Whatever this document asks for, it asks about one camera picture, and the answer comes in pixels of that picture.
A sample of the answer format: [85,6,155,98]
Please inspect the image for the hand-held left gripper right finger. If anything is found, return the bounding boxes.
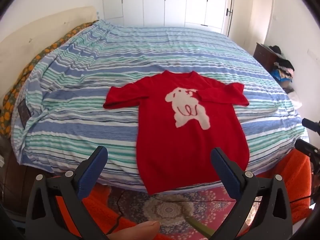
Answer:
[210,147,293,240]

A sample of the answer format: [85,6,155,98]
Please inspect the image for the patterned pink rug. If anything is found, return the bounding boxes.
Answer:
[107,184,263,236]

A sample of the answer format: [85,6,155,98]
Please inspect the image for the orange fleece pants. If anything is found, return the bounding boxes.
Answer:
[54,149,314,240]

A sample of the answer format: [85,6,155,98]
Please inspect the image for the red sweater with white animal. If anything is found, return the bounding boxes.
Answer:
[103,70,250,195]

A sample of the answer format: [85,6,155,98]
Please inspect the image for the dark wooden nightstand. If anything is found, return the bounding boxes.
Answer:
[253,42,279,73]

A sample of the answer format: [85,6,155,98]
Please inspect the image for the beige padded headboard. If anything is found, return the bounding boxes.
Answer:
[0,6,98,98]

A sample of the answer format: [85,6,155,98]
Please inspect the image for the green strap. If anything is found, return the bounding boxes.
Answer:
[184,216,216,239]

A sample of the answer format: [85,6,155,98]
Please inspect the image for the dark wooden bed frame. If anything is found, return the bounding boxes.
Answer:
[0,139,50,219]

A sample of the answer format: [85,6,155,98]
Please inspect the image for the white cloth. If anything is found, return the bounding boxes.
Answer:
[287,89,303,108]

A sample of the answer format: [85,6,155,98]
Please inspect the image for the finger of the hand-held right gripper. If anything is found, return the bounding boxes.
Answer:
[301,118,320,137]
[294,138,320,176]

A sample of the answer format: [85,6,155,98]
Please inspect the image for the white wardrobe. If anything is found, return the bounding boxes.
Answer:
[101,0,237,34]

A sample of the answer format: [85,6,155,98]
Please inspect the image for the orange floral bed sheet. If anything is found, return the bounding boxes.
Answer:
[0,21,99,138]

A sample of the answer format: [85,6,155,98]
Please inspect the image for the dark fabric patch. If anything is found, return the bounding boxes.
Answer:
[17,99,32,128]

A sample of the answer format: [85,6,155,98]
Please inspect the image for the pile of mixed clothes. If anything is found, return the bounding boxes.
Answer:
[269,45,296,91]

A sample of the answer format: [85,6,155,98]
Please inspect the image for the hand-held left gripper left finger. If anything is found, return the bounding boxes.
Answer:
[26,145,108,240]

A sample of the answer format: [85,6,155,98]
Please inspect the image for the blue green striped bedspread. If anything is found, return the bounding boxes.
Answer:
[11,19,309,193]

